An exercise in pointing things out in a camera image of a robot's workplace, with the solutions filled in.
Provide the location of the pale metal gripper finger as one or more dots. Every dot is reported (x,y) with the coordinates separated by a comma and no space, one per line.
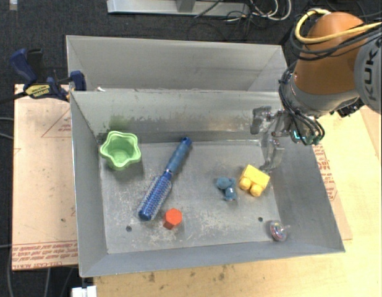
(273,156)

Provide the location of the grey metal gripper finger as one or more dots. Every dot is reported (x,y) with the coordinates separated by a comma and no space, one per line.
(256,119)

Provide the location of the yellow toy brick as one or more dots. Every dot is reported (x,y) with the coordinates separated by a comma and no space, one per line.
(256,178)

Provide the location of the blue toy animal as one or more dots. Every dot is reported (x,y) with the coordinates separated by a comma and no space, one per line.
(227,187)

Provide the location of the colourful spinning top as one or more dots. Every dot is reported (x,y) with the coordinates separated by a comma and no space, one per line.
(278,230)

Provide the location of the grey metal bin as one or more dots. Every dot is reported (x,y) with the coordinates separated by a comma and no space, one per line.
(209,221)

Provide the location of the blue hairbrush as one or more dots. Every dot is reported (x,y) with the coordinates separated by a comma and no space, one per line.
(160,187)

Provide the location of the orange-red hexagonal block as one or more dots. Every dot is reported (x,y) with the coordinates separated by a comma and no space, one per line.
(172,217)

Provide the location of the green star-shaped cup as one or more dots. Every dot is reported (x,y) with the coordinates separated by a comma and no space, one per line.
(120,152)

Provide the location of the brown cardboard board, red print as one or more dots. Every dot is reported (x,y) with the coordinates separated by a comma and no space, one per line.
(42,172)

